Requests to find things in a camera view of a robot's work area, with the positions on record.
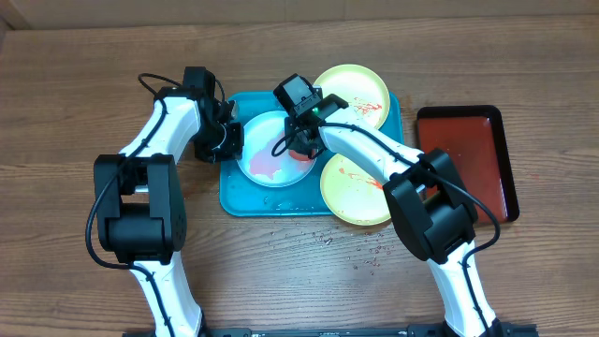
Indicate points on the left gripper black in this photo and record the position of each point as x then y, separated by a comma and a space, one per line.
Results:
230, 152

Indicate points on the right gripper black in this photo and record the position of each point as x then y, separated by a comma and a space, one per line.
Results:
299, 141

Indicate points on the red sponge with dark scourer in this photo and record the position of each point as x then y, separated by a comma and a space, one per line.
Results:
300, 157

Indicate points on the light blue round plate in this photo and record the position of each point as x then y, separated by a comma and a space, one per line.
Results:
261, 133

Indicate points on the yellow-green plate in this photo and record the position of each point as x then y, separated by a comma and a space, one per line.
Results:
361, 88
352, 194

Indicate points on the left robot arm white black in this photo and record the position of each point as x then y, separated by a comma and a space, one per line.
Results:
138, 221

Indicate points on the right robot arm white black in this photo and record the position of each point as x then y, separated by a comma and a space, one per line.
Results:
432, 212

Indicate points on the black tray with red water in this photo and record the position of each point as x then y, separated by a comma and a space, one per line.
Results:
474, 138

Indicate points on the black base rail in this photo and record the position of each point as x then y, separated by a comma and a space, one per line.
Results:
415, 330

